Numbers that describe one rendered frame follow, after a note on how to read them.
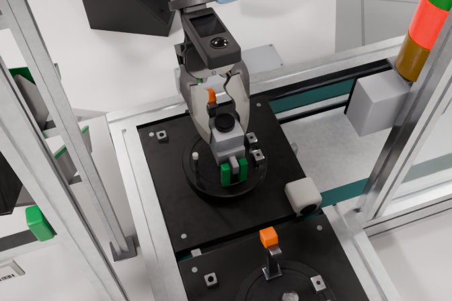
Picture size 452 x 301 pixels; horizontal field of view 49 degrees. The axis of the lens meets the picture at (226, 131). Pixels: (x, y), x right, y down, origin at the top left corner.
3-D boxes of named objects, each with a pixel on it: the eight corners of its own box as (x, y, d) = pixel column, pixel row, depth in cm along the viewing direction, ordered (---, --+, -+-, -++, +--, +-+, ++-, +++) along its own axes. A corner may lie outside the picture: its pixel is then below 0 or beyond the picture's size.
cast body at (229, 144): (205, 135, 79) (203, 108, 73) (231, 127, 80) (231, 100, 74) (222, 178, 74) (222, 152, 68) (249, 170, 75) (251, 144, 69)
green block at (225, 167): (220, 181, 78) (220, 164, 74) (227, 179, 78) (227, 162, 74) (222, 187, 77) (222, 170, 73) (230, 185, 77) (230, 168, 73)
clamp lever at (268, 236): (263, 268, 69) (258, 229, 65) (276, 263, 69) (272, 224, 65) (272, 287, 66) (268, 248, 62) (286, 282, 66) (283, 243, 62)
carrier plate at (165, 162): (139, 135, 88) (137, 128, 86) (264, 101, 92) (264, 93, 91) (175, 257, 75) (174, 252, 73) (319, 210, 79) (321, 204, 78)
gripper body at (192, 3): (227, 70, 79) (209, -6, 76) (241, 74, 71) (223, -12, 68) (180, 82, 77) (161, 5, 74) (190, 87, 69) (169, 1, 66)
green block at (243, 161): (237, 176, 78) (237, 159, 74) (244, 173, 79) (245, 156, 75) (239, 182, 78) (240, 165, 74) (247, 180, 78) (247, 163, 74)
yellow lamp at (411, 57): (387, 56, 56) (399, 24, 52) (424, 46, 57) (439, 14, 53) (409, 88, 54) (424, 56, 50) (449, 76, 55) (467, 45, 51)
